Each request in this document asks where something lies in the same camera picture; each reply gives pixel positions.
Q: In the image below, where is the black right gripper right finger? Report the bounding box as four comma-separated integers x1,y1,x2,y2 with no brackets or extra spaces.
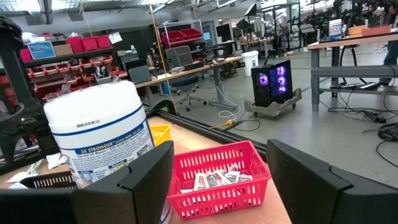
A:
266,138,398,224

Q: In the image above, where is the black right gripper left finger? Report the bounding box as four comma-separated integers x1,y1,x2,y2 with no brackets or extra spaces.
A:
0,140,175,224

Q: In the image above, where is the white disinfecting wipes canister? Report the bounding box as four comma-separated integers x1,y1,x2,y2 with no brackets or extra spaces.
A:
43,80,174,224

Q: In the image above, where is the red plastic basket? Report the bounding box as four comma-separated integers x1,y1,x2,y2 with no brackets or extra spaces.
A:
167,140,272,220

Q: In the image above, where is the black plastic basket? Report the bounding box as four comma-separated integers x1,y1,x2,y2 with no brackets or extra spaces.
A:
19,170,78,190

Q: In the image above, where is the green striped bandage packet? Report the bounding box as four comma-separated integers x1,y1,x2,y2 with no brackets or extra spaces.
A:
26,158,44,175

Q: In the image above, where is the yellow plastic basket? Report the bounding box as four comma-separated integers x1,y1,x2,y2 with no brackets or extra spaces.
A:
150,124,172,147

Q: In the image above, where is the long white gauze packet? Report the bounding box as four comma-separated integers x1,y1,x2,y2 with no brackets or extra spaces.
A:
6,171,30,184

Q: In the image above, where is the black power strip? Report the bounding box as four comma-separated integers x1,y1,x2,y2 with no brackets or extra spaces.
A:
363,110,387,124

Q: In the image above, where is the grey wheeled dolly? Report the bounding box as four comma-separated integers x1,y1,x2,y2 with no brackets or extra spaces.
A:
244,88,303,120

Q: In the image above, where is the computer tower with purple fans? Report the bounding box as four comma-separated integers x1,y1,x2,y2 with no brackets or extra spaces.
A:
250,59,294,108

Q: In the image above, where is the wooden top steel table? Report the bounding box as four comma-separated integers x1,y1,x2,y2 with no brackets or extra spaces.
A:
307,30,398,112

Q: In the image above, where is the grey laptop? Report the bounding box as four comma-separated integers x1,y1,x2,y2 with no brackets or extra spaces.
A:
127,64,152,85

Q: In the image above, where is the shelf with small red bins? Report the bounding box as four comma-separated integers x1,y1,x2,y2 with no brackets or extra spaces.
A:
18,46,125,103

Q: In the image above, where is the office chair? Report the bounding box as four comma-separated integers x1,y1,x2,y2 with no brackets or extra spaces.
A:
170,74,208,112

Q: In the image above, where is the wooden top desk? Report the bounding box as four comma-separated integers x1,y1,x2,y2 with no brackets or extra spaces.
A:
133,55,244,111

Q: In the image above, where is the white bucket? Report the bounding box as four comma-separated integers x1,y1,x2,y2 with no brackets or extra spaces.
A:
241,50,259,77

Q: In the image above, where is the person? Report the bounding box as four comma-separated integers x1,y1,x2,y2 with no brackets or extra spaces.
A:
377,0,398,86

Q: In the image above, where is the cardboard box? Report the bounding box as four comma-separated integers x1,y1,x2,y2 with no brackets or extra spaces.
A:
53,43,74,57

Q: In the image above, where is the large red storage bin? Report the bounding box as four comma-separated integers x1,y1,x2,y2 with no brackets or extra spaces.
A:
80,36,99,52
160,30,187,44
65,36,82,54
95,34,112,50
180,27,203,40

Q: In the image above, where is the blue sign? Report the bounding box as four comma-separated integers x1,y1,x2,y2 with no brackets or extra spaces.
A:
27,40,57,60

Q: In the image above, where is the blue white carton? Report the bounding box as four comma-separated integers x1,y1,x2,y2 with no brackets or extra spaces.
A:
328,18,343,41

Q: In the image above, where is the black softbox light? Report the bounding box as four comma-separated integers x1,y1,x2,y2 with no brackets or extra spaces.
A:
244,2,258,17
236,18,251,31

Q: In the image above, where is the black coiled floor cable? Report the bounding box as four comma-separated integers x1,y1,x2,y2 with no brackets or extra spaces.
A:
362,122,398,169

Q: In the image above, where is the black floor cable bundle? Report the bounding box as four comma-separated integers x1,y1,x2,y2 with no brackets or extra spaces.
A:
326,90,398,125

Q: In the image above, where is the white floor cable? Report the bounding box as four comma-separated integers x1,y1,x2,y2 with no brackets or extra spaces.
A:
216,83,242,119

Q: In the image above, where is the yellow hanging cable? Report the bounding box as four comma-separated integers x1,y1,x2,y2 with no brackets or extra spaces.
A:
148,0,234,129
79,2,94,37

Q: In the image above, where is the metal wire rack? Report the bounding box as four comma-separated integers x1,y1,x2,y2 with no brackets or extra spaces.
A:
157,19,205,63

